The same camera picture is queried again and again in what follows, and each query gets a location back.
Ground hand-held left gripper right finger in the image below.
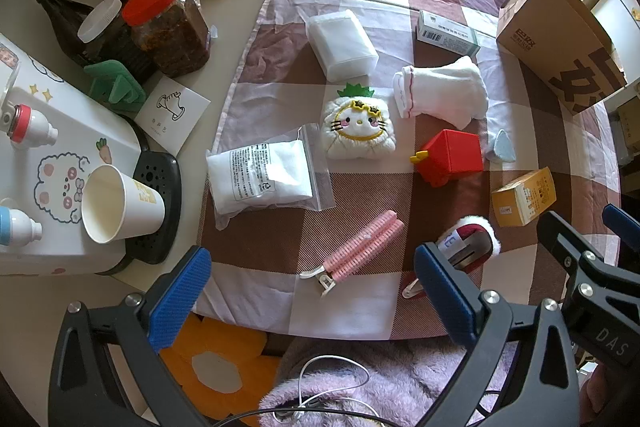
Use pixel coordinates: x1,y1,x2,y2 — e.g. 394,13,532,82
414,243,581,427

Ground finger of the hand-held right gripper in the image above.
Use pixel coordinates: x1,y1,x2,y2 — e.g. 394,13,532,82
602,204,640,258
537,210,640,303

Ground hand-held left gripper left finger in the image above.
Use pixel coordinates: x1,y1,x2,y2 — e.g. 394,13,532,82
47,246,213,427

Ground silver snap hair clip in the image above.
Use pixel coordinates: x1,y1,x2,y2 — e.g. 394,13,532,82
401,274,428,300

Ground yellow medicine box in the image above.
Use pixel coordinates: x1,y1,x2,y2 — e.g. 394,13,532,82
491,167,557,228

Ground red furry hair clip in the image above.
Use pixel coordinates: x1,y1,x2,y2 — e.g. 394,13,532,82
434,215,502,270

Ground pink hair roller clip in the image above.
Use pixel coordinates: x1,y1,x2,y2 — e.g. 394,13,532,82
300,209,405,298

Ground light blue triangular sponge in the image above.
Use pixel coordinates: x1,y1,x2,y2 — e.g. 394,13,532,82
487,129,517,164

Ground red toy box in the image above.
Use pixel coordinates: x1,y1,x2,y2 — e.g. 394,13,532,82
410,129,485,188

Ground zip bag of white powder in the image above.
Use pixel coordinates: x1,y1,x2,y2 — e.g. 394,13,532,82
205,123,337,230

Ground pineapple cat plush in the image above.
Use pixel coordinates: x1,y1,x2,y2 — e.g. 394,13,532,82
321,82,399,158

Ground white cotton gloves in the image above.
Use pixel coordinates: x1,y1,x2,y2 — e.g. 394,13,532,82
392,55,489,130

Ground large brown cardboard box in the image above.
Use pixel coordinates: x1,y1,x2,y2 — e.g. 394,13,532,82
496,0,628,116

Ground green white medicine box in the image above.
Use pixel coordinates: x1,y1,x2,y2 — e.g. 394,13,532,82
416,10,482,56

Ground white translucent plastic box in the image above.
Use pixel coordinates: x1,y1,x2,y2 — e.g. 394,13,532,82
306,9,378,82

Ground white cartoon sticker container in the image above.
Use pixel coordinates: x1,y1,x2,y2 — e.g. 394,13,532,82
0,34,143,277

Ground person's right hand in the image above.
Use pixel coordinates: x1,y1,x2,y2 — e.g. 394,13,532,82
580,369,613,427

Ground orange flower cushion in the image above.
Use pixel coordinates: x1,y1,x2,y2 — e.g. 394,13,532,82
160,314,281,423

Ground purple fuzzy clothing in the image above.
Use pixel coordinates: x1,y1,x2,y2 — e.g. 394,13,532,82
257,339,526,427

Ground white paper cup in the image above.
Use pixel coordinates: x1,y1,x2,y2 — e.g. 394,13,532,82
81,164,166,244

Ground black perforated stand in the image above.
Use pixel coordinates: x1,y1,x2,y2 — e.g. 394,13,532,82
112,150,182,275

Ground white illustrated card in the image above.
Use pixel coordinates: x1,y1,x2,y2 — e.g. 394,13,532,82
134,74,212,156

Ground blue cap spray bottle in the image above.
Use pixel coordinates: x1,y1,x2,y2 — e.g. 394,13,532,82
0,206,45,248

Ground red cap spray bottle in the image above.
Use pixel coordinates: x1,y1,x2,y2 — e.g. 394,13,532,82
0,103,60,150

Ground green plastic holder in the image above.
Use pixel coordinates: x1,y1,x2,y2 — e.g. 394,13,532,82
83,59,147,114

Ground red lid plastic jar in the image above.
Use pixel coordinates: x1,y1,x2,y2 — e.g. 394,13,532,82
122,0,211,78

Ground white lid jar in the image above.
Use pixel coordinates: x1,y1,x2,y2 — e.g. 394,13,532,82
76,0,156,82

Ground dark brown glass bottle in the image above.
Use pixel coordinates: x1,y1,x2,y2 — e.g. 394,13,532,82
33,0,101,68

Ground white cable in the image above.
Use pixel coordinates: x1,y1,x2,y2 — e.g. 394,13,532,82
257,355,371,420

